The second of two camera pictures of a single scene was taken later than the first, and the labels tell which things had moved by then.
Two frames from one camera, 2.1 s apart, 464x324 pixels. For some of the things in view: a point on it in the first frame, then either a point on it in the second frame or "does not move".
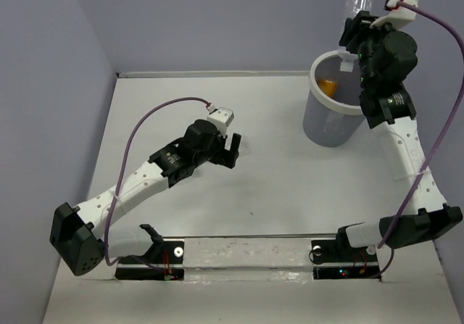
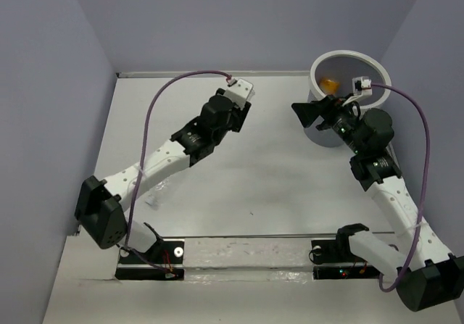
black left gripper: x=228 y=162 -> x=239 y=116
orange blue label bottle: x=328 y=87 does not move
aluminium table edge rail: x=277 y=73 does not move
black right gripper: x=353 y=26 -> x=330 y=107
